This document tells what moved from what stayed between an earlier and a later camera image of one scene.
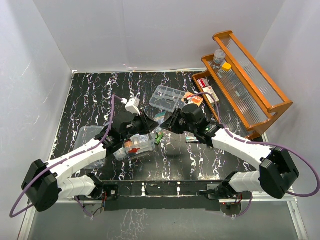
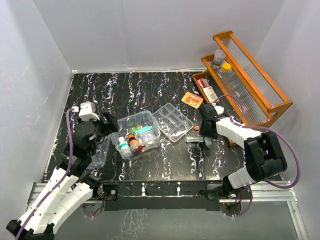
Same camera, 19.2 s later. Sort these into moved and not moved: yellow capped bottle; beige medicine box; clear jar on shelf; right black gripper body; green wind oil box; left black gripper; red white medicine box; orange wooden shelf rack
Moved: left black gripper; green wind oil box; right black gripper body
Not moved: beige medicine box; yellow capped bottle; clear jar on shelf; orange wooden shelf rack; red white medicine box
